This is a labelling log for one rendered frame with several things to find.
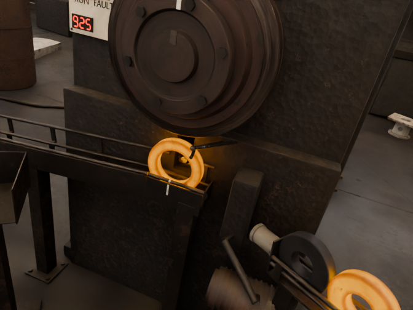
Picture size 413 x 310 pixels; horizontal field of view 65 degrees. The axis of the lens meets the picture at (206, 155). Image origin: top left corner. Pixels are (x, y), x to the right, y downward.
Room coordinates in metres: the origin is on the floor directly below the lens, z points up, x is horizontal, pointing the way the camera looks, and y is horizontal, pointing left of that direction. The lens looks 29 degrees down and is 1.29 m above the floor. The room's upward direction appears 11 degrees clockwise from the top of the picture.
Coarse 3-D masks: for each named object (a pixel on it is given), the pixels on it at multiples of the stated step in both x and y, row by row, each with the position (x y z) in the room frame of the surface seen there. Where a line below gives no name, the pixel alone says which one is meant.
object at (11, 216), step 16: (0, 160) 0.83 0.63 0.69; (16, 160) 0.84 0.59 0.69; (0, 176) 0.82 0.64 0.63; (16, 176) 0.73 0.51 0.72; (0, 192) 0.78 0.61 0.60; (16, 192) 0.70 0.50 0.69; (0, 208) 0.71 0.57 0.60; (16, 208) 0.68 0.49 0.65; (0, 224) 0.65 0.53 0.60; (16, 224) 0.67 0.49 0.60; (0, 240) 0.72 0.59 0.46; (0, 256) 0.70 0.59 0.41; (0, 272) 0.70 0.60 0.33; (0, 288) 0.70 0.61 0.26; (0, 304) 0.69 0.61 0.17; (16, 304) 0.76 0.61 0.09; (32, 304) 0.82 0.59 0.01
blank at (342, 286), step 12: (336, 276) 0.55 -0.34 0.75; (348, 276) 0.53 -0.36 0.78; (360, 276) 0.52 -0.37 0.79; (372, 276) 0.52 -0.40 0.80; (336, 288) 0.54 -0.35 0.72; (348, 288) 0.52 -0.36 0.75; (360, 288) 0.51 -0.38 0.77; (372, 288) 0.49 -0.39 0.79; (384, 288) 0.49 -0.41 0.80; (336, 300) 0.53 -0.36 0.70; (348, 300) 0.53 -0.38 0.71; (372, 300) 0.48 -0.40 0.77; (384, 300) 0.47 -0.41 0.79; (396, 300) 0.48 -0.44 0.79
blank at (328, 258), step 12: (288, 240) 0.65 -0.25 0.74; (300, 240) 0.63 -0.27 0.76; (312, 240) 0.62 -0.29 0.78; (288, 252) 0.64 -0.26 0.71; (312, 252) 0.60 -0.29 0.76; (324, 252) 0.59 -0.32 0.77; (288, 264) 0.63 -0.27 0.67; (300, 264) 0.64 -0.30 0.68; (312, 264) 0.59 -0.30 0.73; (324, 264) 0.57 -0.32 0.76; (300, 276) 0.60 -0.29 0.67; (312, 276) 0.58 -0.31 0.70; (324, 276) 0.56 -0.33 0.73; (324, 288) 0.55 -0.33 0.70
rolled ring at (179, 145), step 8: (160, 144) 0.89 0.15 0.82; (168, 144) 0.88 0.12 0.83; (176, 144) 0.87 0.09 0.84; (184, 144) 0.88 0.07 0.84; (152, 152) 0.89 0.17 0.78; (160, 152) 0.89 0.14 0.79; (184, 152) 0.87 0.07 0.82; (152, 160) 0.89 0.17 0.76; (192, 160) 0.86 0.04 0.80; (200, 160) 0.87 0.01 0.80; (152, 168) 0.89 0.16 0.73; (160, 168) 0.91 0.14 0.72; (192, 168) 0.86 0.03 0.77; (200, 168) 0.86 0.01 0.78; (168, 176) 0.91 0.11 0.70; (192, 176) 0.86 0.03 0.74; (200, 176) 0.85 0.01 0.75; (184, 184) 0.86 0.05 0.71; (192, 184) 0.86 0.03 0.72
